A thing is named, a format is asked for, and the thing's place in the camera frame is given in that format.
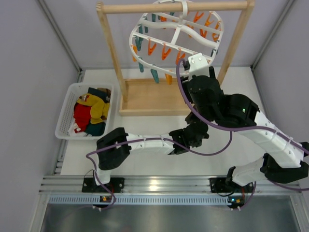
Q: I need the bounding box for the olive yellow sock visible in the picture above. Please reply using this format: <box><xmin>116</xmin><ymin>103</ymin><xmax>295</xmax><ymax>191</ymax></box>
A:
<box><xmin>77</xmin><ymin>93</ymin><xmax>110</xmax><ymax>124</ymax></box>

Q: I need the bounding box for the red sock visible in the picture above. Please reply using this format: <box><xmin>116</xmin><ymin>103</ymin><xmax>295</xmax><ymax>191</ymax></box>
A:
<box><xmin>73</xmin><ymin>103</ymin><xmax>91</xmax><ymax>133</ymax></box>

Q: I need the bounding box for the white plastic basket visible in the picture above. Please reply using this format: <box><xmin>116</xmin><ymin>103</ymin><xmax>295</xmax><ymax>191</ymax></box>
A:
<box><xmin>55</xmin><ymin>82</ymin><xmax>115</xmax><ymax>141</ymax></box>

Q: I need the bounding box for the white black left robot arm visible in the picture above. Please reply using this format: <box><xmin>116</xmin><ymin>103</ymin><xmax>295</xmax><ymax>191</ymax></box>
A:
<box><xmin>94</xmin><ymin>118</ymin><xmax>209</xmax><ymax>186</ymax></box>

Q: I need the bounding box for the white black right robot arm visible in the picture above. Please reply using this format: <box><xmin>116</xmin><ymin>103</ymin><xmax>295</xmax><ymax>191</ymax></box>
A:
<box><xmin>176</xmin><ymin>67</ymin><xmax>309</xmax><ymax>188</ymax></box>

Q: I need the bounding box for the wooden hanger rack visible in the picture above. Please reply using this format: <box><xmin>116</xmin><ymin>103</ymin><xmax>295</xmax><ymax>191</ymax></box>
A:
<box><xmin>96</xmin><ymin>0</ymin><xmax>255</xmax><ymax>116</ymax></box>

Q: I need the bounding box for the white round clip hanger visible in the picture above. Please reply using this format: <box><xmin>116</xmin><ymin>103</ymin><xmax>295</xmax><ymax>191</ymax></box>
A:
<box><xmin>129</xmin><ymin>10</ymin><xmax>224</xmax><ymax>84</ymax></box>

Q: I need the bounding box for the pile of socks in basket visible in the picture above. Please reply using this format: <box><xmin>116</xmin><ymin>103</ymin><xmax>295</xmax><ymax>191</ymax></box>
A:
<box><xmin>68</xmin><ymin>87</ymin><xmax>111</xmax><ymax>137</ymax></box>

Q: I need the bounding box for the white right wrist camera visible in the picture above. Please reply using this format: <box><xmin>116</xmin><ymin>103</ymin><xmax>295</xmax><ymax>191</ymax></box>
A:
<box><xmin>183</xmin><ymin>53</ymin><xmax>210</xmax><ymax>81</ymax></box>

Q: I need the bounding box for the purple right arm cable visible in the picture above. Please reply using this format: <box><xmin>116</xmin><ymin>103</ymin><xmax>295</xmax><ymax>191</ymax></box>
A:
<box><xmin>175</xmin><ymin>58</ymin><xmax>309</xmax><ymax>210</ymax></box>

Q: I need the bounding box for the aluminium mounting rail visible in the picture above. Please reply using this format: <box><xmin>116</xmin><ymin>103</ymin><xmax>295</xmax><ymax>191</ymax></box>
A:
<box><xmin>38</xmin><ymin>175</ymin><xmax>302</xmax><ymax>195</ymax></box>

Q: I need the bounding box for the white slotted cable duct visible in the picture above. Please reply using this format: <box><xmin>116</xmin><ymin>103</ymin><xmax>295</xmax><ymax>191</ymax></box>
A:
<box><xmin>49</xmin><ymin>195</ymin><xmax>232</xmax><ymax>205</ymax></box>

